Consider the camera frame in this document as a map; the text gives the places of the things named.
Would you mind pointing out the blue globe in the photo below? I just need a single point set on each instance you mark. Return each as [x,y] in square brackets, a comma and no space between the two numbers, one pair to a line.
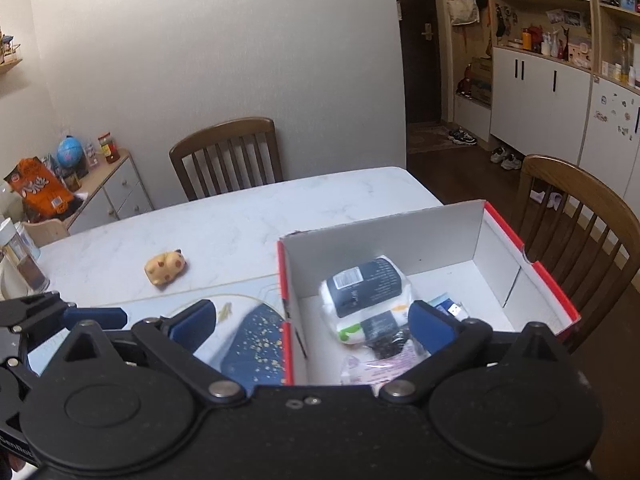
[70,151]

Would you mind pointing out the yellow spotted toy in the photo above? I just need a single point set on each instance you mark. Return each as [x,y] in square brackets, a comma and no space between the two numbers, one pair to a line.
[165,267]

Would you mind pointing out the white refrigerator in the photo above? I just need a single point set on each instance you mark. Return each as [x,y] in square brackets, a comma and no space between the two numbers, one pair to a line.
[610,125]

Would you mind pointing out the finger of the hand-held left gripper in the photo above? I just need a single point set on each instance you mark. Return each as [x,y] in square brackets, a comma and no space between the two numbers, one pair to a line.
[95,317]

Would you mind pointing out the light blue placemat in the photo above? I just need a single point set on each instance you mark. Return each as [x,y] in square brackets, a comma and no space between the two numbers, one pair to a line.
[150,305]

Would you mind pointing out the brown wooden chair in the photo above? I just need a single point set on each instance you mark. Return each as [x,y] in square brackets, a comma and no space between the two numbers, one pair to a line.
[220,132]
[575,175]

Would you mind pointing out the white slippers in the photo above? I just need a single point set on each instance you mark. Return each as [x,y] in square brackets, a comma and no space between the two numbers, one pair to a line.
[550,201]

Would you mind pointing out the patterned door rug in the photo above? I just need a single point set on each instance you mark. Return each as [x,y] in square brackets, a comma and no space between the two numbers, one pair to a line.
[430,140]

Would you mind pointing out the red and white cardboard box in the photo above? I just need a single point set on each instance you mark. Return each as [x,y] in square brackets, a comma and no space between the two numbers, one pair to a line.
[440,240]

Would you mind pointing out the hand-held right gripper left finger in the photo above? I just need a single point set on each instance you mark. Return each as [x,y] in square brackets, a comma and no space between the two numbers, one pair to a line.
[192,321]

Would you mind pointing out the white sneakers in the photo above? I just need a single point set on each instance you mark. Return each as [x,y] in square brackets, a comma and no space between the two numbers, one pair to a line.
[507,159]

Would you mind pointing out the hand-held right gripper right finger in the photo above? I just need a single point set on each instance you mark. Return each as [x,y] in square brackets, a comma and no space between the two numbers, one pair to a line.
[430,322]

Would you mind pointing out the white hanging bag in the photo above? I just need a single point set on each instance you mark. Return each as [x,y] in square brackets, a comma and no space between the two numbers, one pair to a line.
[462,11]

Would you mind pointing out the black sneakers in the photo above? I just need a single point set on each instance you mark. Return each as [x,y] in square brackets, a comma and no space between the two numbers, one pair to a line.
[462,136]

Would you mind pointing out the blue snack packet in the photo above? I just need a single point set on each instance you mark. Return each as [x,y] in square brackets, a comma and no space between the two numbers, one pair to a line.
[447,307]

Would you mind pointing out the dark blue speckled plate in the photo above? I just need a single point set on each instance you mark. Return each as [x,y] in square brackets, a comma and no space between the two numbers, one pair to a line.
[260,345]

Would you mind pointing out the white wall cabinet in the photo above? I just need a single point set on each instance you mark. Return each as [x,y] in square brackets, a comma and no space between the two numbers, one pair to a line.
[540,95]

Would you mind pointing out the white tissue pack dark label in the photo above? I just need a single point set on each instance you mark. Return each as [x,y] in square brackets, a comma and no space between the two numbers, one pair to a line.
[370,290]

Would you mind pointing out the red lid jar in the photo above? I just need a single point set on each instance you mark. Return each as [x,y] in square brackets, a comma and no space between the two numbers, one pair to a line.
[109,149]

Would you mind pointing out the glass jar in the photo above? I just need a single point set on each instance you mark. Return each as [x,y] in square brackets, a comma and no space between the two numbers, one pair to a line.
[25,260]

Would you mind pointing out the pink packet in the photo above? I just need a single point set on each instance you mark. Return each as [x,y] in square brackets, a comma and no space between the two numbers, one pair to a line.
[370,367]

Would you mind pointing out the clear bag of black parts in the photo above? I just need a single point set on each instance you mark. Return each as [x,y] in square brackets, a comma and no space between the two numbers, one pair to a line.
[392,345]

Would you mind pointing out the dark brown door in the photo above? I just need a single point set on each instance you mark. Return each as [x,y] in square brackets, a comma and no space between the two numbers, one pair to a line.
[420,60]

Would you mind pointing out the white drawer cabinet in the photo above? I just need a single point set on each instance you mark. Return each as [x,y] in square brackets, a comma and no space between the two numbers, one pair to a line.
[125,180]

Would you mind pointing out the wooden wall shelf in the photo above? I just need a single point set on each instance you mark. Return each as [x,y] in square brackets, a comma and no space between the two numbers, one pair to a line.
[7,62]

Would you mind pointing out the orange snack bag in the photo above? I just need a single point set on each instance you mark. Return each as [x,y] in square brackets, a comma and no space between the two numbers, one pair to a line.
[40,190]

